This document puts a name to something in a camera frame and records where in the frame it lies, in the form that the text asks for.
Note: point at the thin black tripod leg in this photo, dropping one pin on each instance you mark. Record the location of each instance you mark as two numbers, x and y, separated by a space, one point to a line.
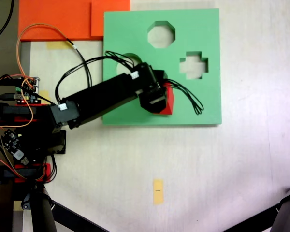
75 218
253 220

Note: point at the red square block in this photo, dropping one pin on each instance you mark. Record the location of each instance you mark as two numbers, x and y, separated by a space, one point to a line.
170 101

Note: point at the small black circuit board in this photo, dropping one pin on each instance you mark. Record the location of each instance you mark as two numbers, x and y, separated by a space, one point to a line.
12 143

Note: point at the green shape sorting board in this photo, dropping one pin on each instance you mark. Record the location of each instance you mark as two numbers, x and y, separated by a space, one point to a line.
195 36

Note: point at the orange block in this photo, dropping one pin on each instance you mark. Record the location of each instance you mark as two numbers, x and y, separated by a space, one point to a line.
58 19

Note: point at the red printed base clamp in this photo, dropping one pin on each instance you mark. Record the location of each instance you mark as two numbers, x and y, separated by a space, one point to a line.
47 169

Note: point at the green circuit board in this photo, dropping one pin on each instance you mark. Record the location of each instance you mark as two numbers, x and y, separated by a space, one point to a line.
29 90

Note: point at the yellow tape piece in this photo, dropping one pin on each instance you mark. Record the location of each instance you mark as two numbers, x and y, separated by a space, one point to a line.
17 206
58 45
158 191
45 93

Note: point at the thick black tripod leg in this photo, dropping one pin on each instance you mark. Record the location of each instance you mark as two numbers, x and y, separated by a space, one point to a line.
287 210
42 215

